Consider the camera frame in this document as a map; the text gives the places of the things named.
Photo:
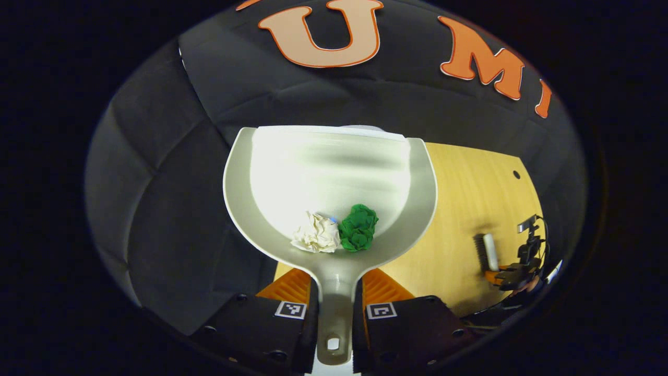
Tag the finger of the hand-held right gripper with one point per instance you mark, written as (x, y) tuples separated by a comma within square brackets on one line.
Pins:
[(509, 281)]

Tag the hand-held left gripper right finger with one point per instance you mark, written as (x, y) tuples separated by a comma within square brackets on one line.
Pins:
[(358, 318)]

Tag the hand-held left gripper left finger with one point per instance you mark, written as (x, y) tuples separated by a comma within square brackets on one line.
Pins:
[(312, 318)]

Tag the small white broom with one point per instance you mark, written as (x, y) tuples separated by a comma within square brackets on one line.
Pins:
[(490, 250)]

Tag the white paper ball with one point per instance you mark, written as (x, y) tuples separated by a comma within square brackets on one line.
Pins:
[(315, 235)]

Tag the green paper ball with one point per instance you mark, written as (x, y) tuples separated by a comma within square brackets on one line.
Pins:
[(359, 228)]

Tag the white plastic dustpan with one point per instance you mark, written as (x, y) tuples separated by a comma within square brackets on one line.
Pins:
[(334, 167)]

